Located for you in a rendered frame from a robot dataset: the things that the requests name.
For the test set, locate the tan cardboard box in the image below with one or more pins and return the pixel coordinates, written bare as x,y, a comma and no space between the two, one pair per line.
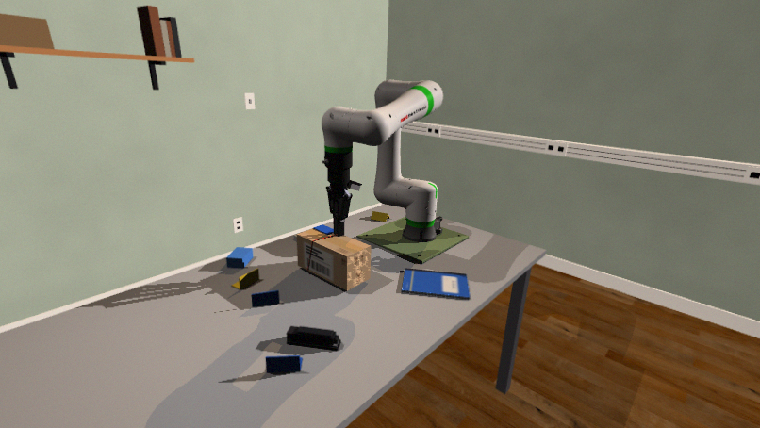
342,261

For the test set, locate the blue notebook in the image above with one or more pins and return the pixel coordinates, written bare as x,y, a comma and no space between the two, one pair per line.
442,284

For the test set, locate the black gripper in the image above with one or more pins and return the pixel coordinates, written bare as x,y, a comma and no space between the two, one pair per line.
338,197

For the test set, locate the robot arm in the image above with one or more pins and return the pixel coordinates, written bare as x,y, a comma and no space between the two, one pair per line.
342,126

